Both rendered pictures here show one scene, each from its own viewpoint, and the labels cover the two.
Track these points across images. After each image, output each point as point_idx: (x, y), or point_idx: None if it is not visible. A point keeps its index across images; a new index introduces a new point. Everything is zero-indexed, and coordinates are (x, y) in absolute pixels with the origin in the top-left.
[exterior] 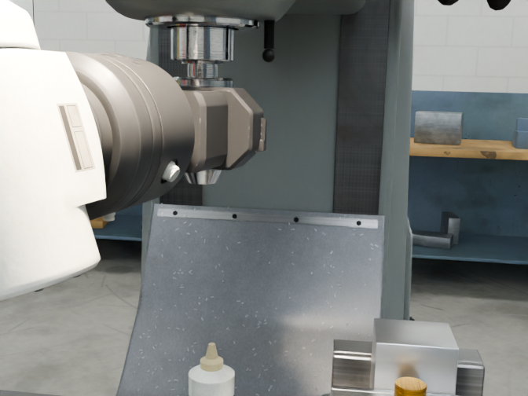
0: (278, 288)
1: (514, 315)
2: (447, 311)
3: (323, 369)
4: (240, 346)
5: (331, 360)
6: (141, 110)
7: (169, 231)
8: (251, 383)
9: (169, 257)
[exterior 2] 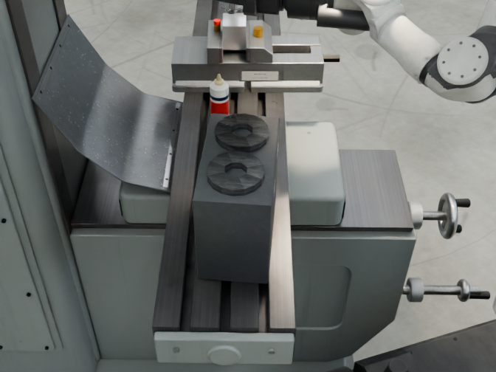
0: (85, 84)
1: None
2: None
3: (122, 97)
4: (107, 119)
5: (118, 91)
6: None
7: (48, 103)
8: (125, 125)
9: (60, 116)
